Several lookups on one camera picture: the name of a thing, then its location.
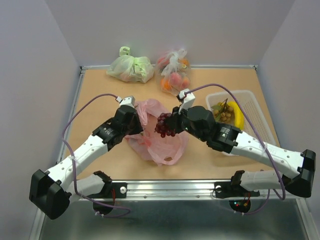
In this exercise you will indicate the green plastic bag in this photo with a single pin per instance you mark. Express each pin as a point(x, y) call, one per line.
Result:
point(128, 68)

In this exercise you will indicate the white plastic basket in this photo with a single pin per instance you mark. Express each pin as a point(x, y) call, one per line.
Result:
point(250, 106)

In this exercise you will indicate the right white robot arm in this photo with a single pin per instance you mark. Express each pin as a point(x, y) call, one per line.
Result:
point(292, 171)

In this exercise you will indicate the pink plastic bag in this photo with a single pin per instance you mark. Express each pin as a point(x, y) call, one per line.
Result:
point(148, 144)

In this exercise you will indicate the aluminium front rail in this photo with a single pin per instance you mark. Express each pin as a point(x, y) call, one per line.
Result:
point(158, 190)

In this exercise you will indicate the dark red grape bunch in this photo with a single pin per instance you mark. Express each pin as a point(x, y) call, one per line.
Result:
point(162, 126)

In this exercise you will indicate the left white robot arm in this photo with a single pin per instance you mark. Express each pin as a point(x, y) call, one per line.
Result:
point(49, 189)

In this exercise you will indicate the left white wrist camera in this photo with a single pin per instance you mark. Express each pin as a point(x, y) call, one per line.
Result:
point(127, 101)

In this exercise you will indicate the yellow banana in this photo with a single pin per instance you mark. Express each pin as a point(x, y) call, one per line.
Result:
point(239, 119)

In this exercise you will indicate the tan longan bunch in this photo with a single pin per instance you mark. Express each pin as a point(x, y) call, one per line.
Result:
point(223, 112)

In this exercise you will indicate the clear plastic fruit bag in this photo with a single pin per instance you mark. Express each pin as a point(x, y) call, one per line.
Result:
point(172, 71)

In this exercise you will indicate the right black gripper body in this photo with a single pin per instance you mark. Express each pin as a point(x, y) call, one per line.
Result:
point(181, 122)

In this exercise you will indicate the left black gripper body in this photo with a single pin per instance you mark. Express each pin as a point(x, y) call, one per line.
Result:
point(134, 128)

